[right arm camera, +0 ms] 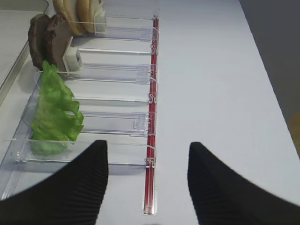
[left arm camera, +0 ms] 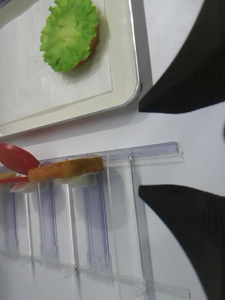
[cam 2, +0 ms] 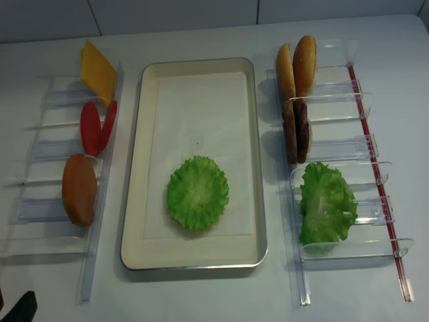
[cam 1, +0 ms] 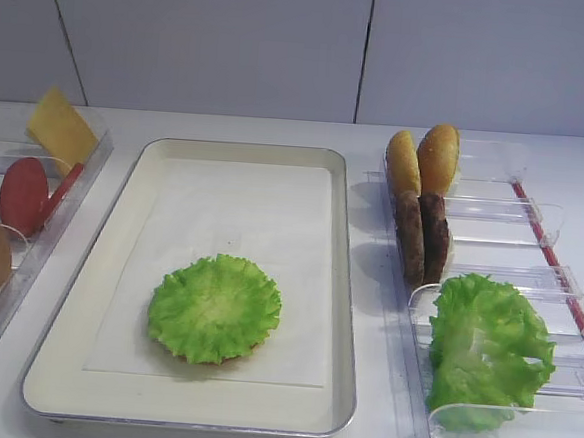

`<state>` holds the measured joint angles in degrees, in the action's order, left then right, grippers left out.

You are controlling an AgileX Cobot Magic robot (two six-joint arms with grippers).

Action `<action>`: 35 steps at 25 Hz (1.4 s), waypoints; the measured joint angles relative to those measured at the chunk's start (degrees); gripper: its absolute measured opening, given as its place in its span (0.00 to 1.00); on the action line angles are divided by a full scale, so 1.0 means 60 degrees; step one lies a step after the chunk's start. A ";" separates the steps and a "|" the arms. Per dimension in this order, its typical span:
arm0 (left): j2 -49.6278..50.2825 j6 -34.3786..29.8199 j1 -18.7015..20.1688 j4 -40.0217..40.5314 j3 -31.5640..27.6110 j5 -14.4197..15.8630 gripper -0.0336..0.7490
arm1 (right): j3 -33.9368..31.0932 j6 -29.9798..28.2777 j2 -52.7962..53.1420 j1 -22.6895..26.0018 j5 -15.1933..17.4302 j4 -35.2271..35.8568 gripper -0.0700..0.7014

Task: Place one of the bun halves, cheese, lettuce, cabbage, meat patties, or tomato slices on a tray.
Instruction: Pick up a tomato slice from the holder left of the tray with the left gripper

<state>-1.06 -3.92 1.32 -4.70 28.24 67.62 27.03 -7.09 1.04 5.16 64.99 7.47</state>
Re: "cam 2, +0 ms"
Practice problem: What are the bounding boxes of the flat green lettuce leaf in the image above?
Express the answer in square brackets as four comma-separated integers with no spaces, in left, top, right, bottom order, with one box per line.
[166,156,229,231]

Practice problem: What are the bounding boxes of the left brown meat patty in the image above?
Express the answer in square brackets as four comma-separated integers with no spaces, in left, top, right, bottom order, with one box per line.
[282,101,297,164]

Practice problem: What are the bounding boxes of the brown meat patty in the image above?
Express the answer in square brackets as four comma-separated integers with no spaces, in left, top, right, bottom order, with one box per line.
[293,99,310,164]
[282,101,297,164]

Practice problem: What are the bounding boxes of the right brown meat patty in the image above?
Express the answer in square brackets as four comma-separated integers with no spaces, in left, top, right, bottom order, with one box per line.
[293,99,310,164]

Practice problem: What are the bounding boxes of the right red tomato slice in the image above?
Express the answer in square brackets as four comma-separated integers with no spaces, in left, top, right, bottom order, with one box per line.
[99,100,117,152]

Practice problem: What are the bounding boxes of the red tomato slice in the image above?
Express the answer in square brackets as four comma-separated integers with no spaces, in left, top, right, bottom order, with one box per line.
[99,100,117,152]
[80,101,101,157]

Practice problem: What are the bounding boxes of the upright green lettuce leaf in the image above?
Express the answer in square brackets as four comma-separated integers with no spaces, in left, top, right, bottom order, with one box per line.
[300,162,358,245]

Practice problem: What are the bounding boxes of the left red tomato slice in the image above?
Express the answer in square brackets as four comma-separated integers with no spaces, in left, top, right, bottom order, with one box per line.
[80,101,101,157]

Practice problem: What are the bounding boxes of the orange-brown bread slice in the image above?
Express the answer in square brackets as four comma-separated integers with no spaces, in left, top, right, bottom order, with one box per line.
[62,154,97,227]

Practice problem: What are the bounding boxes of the orange cheese slice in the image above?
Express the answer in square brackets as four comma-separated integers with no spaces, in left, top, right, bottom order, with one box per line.
[80,39,117,108]

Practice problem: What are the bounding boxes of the white paper tray liner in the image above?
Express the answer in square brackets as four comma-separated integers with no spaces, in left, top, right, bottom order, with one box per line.
[143,72,254,239]

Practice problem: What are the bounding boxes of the cream metal serving tray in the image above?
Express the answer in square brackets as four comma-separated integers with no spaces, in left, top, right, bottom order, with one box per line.
[121,58,267,270]

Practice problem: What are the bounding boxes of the left bun half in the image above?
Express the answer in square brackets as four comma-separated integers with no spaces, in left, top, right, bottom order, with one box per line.
[275,43,296,100]

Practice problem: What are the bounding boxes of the right clear acrylic rack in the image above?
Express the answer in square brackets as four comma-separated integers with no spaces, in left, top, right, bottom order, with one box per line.
[262,39,414,305]

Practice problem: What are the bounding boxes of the clear acrylic rack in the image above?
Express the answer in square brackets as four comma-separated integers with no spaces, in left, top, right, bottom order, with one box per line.
[1,64,114,304]
[262,39,414,305]

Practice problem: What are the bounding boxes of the right sesame bun half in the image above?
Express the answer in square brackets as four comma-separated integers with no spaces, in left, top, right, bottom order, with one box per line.
[292,35,316,97]

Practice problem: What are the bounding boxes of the left clear acrylic rack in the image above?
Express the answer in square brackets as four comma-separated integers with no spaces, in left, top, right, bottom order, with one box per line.
[1,64,114,304]

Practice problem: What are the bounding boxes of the black object at corner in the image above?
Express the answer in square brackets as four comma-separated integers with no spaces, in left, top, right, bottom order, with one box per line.
[1,290,38,322]

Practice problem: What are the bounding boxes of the red rail strip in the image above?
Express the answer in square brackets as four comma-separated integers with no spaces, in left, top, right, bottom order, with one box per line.
[347,62,414,303]

